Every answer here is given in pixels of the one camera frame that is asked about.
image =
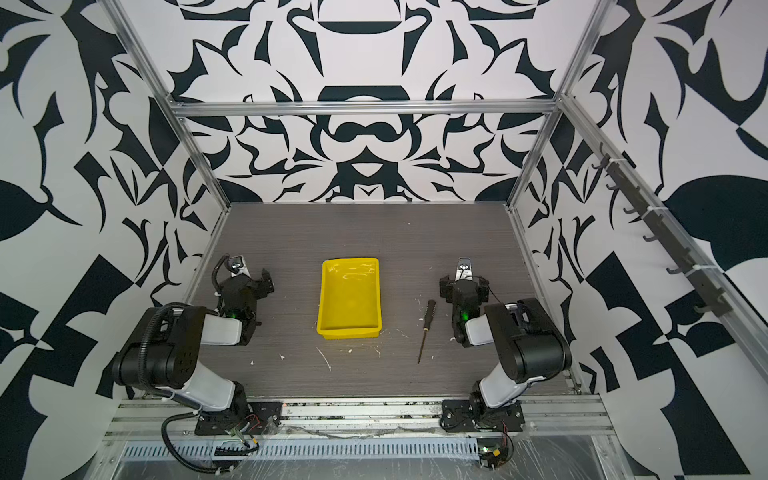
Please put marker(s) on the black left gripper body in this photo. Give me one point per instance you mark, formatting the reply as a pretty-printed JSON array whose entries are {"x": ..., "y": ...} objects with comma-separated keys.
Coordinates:
[{"x": 258, "y": 290}]

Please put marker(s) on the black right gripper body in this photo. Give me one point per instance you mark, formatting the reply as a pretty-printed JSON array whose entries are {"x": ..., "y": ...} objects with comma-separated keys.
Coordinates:
[{"x": 450, "y": 287}]

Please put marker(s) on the black handled screwdriver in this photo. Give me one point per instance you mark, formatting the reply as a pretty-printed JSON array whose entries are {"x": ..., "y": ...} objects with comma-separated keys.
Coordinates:
[{"x": 427, "y": 322}]

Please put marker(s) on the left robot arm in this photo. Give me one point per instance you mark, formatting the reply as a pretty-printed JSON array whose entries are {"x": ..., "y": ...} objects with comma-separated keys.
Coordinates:
[{"x": 162, "y": 355}]

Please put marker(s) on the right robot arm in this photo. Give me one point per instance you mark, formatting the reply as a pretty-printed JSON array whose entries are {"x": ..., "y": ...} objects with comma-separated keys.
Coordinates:
[{"x": 529, "y": 346}]

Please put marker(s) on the yellow plastic bin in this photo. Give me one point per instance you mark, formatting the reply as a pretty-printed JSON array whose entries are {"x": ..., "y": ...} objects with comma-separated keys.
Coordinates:
[{"x": 350, "y": 299}]

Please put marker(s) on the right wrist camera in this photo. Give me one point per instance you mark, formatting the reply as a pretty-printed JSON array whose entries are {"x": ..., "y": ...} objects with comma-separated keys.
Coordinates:
[{"x": 464, "y": 269}]

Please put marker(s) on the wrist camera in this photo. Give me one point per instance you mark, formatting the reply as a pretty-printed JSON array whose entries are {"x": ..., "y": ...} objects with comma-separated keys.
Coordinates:
[
  {"x": 236, "y": 265},
  {"x": 464, "y": 269}
]

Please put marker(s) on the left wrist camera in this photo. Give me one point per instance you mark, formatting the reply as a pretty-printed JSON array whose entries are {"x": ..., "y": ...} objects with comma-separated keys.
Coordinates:
[{"x": 236, "y": 265}]

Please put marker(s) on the white slotted cable duct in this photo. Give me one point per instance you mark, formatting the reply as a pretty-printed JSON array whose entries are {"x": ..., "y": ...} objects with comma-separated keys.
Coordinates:
[{"x": 334, "y": 449}]

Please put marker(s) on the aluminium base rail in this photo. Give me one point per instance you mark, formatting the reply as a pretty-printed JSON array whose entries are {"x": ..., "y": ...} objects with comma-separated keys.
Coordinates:
[{"x": 340, "y": 418}]

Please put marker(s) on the aluminium corner post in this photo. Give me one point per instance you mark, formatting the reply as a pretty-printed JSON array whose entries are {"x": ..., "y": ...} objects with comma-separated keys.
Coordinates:
[{"x": 534, "y": 156}]

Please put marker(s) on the aluminium frame crossbar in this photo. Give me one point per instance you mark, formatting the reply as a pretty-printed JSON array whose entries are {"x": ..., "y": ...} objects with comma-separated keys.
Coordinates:
[{"x": 374, "y": 107}]

